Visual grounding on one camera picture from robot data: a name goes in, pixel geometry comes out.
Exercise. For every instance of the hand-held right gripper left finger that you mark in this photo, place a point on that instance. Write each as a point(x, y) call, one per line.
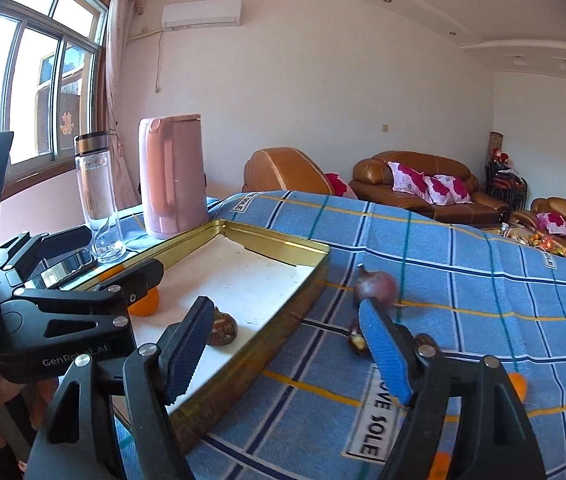
point(190, 350)

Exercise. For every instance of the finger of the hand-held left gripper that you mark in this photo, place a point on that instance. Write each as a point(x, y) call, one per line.
point(128, 280)
point(68, 240)

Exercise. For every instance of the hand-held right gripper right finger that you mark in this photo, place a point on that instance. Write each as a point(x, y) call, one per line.
point(383, 355)

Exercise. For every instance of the wrinkled brown mangosteen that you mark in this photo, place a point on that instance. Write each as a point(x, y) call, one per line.
point(222, 330)

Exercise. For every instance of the smooth purple mangosteen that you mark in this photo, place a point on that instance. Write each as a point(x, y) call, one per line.
point(377, 287)

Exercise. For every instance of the gold metal tray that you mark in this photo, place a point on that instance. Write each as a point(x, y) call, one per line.
point(243, 270)

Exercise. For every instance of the black smartphone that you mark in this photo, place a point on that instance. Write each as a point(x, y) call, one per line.
point(63, 267)

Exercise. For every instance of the broken mangosteen piece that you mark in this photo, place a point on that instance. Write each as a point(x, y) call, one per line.
point(357, 342)
point(427, 340)

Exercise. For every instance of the clear glass bottle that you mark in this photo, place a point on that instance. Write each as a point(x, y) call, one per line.
point(98, 195)

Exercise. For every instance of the blue plaid tablecloth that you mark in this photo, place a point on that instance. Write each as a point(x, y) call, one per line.
point(463, 285)

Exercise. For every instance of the pink electric kettle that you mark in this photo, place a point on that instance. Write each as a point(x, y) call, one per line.
point(173, 180)

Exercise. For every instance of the red window decal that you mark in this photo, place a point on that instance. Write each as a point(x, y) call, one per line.
point(67, 123)

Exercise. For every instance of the sliding window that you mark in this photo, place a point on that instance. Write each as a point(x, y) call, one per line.
point(38, 60)

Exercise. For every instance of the pink curtain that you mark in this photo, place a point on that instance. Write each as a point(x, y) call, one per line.
point(118, 85)

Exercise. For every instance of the pink floral pillow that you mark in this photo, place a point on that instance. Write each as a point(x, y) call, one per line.
point(408, 177)
point(448, 189)
point(553, 222)
point(340, 186)

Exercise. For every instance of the cluttered low table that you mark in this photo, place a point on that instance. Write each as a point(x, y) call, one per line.
point(528, 237)

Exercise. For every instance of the brown leather sofa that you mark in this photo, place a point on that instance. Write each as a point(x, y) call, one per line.
point(453, 165)

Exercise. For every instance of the black rack with red items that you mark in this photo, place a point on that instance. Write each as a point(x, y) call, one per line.
point(508, 182)

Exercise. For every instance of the tall patterned vase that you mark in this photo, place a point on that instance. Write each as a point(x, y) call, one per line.
point(496, 142)

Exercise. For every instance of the white air conditioner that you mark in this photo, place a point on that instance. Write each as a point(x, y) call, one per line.
point(200, 14)

